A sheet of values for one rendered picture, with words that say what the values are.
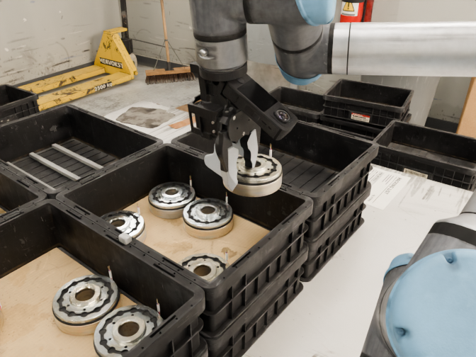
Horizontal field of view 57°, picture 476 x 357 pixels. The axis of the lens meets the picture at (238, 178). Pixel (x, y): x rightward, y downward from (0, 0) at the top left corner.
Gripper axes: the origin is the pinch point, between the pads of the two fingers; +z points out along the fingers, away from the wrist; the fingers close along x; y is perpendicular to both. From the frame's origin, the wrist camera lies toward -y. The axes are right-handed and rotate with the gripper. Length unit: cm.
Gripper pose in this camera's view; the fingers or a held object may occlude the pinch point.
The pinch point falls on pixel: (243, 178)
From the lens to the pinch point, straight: 75.3
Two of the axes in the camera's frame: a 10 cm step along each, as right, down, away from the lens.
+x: -6.1, 5.0, -6.2
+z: 0.7, 8.1, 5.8
